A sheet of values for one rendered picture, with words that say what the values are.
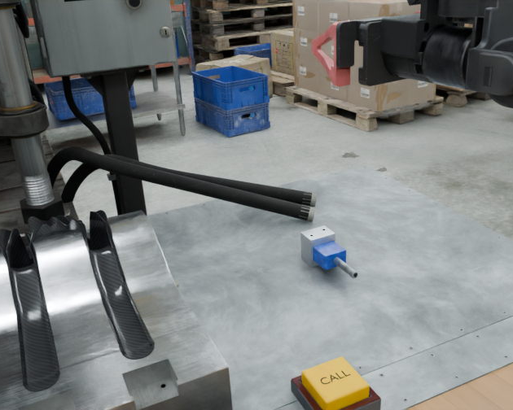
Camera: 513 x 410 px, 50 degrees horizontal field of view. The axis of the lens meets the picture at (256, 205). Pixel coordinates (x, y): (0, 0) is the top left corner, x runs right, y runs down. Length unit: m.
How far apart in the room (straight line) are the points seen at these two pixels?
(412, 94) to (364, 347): 3.87
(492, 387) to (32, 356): 0.56
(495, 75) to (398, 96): 3.99
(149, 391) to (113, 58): 0.88
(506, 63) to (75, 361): 0.54
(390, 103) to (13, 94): 3.54
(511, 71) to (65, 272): 0.61
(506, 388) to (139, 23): 1.05
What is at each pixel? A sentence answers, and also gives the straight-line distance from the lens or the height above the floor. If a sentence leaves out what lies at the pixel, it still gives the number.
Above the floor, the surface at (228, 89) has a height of 0.37.
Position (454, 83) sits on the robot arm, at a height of 1.18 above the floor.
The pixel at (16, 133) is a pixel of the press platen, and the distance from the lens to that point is 1.22.
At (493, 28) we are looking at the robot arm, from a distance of 0.54.
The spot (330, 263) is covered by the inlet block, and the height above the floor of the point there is 0.83.
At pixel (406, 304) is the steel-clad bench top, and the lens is 0.89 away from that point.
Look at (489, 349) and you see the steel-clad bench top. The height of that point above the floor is 0.80.
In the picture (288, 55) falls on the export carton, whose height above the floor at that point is 0.34.
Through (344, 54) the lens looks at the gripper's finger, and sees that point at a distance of 0.61.
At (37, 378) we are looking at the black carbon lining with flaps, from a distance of 0.70.
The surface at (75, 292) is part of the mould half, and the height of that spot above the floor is 0.89.
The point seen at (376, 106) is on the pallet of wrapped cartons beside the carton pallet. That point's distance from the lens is 4.40.
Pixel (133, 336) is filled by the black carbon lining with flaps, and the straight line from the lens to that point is 0.72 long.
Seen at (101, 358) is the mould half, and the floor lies 0.89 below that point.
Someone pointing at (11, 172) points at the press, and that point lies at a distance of 1.68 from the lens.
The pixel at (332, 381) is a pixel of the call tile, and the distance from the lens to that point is 0.69.
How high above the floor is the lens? 1.31
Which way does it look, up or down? 25 degrees down
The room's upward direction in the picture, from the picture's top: 3 degrees counter-clockwise
